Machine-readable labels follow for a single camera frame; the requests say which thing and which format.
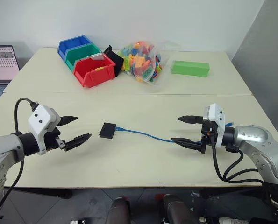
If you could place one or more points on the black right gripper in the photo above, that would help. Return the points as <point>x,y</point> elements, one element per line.
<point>207,137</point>

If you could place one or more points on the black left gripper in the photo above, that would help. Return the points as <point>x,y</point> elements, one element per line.
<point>52,140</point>

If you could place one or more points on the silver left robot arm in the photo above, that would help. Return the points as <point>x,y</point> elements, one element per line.
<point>3,147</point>

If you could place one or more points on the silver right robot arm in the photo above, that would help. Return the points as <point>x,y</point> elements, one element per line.
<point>258,144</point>

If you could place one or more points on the black adapter box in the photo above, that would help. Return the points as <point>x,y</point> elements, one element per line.
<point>107,130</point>

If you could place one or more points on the red plastic storage bin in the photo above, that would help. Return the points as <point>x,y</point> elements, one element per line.
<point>94,77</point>

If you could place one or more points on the green rectangular box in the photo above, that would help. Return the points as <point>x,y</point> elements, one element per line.
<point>190,68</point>

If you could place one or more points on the yellow plastic clip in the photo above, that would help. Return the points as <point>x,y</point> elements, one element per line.
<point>99,68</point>

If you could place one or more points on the green plastic storage bin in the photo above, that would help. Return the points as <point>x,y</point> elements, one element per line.
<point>82,52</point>

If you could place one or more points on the dark rounded shape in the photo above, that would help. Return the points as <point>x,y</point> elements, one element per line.
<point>120,212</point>
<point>178,210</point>

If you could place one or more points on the black fabric pouch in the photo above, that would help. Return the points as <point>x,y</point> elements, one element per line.
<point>115,59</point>

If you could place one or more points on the clear bag of colourful bricks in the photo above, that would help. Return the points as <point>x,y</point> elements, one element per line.
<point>143,61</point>

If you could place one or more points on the blue plastic storage bin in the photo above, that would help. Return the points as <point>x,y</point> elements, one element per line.
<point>73,43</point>

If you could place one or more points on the grey laptop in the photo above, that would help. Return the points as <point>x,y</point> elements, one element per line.
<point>1,63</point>

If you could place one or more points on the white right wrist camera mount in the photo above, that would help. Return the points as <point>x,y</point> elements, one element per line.
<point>219,116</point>

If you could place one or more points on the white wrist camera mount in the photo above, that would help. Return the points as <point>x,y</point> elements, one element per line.
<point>41,117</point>
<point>219,116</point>

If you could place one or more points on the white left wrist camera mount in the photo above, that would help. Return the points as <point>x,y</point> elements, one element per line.
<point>41,117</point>

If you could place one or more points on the black table frame bar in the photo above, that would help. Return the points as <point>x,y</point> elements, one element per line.
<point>223,192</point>

